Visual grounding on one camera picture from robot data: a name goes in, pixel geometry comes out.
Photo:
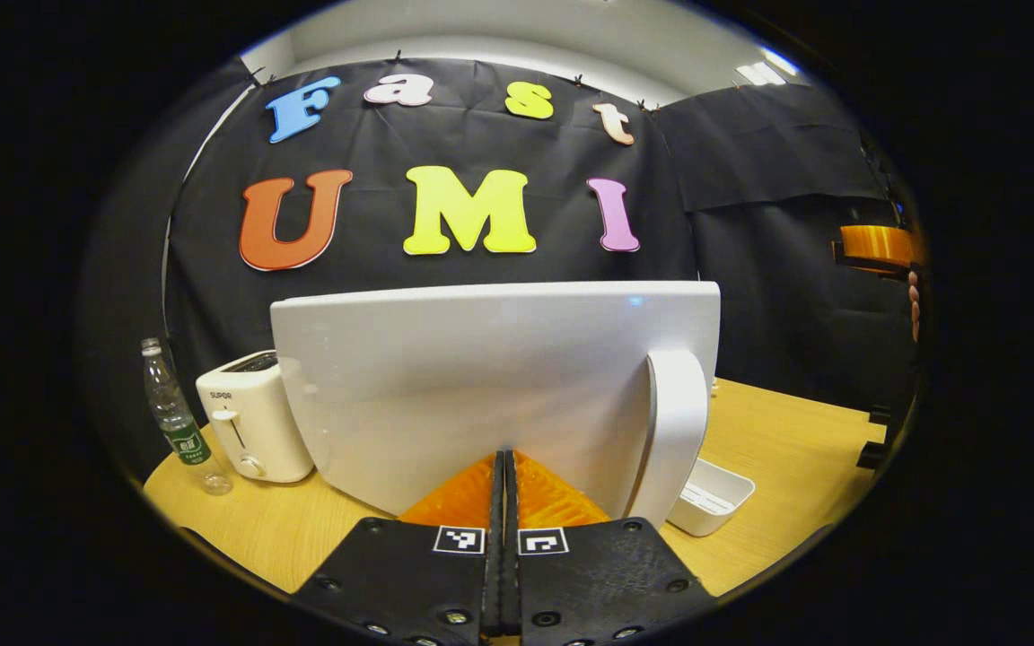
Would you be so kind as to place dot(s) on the white toaster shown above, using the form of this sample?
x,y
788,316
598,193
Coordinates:
x,y
252,422

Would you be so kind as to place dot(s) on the small ceiling light panel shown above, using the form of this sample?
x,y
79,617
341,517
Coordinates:
x,y
766,69

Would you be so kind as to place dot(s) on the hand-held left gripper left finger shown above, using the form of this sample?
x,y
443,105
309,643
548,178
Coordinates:
x,y
400,574

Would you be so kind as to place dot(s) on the white microwave oven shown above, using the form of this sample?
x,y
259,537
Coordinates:
x,y
481,377

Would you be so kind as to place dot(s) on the clear plastic water bottle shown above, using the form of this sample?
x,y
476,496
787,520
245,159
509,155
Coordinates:
x,y
180,431

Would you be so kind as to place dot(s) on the black backdrop cloth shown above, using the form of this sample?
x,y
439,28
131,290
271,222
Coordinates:
x,y
768,269

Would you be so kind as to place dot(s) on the white rectangular dish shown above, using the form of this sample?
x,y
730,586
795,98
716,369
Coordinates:
x,y
714,498

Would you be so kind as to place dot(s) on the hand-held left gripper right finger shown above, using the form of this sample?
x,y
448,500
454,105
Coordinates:
x,y
607,574

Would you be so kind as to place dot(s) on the black bracket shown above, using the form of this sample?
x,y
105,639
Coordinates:
x,y
874,440

